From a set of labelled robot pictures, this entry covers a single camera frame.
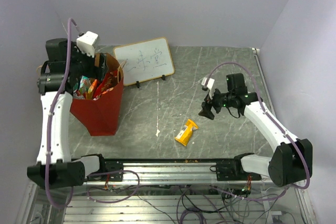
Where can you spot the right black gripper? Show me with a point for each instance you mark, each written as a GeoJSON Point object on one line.
{"type": "Point", "coordinates": [207, 107]}

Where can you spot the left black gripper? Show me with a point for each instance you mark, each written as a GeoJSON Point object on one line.
{"type": "Point", "coordinates": [95, 72]}

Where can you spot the red candy packet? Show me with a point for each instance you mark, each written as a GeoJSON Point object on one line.
{"type": "Point", "coordinates": [110, 80]}

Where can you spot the yellow snack bar packet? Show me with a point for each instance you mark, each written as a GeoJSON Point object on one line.
{"type": "Point", "coordinates": [186, 132]}

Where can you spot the red brown paper bag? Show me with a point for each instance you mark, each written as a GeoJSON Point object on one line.
{"type": "Point", "coordinates": [102, 111]}

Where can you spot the teal Fox's mint candy bag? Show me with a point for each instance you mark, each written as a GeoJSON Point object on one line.
{"type": "Point", "coordinates": [81, 88]}

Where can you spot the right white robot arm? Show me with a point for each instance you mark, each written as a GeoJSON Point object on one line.
{"type": "Point", "coordinates": [291, 161]}

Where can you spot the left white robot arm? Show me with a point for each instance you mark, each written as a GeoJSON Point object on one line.
{"type": "Point", "coordinates": [54, 167]}

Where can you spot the small whiteboard with stand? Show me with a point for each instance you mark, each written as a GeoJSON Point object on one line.
{"type": "Point", "coordinates": [144, 61]}

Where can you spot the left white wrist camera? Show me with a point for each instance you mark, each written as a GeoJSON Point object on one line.
{"type": "Point", "coordinates": [87, 43]}

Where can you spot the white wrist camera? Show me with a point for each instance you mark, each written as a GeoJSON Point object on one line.
{"type": "Point", "coordinates": [208, 85]}
{"type": "Point", "coordinates": [87, 43]}

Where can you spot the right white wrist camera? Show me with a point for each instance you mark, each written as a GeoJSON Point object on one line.
{"type": "Point", "coordinates": [208, 85]}

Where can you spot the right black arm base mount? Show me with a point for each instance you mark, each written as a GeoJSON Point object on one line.
{"type": "Point", "coordinates": [230, 169]}

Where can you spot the aluminium rail frame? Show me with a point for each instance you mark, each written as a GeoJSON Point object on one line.
{"type": "Point", "coordinates": [166, 182]}

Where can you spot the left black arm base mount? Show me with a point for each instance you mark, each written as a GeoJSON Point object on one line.
{"type": "Point", "coordinates": [113, 168]}

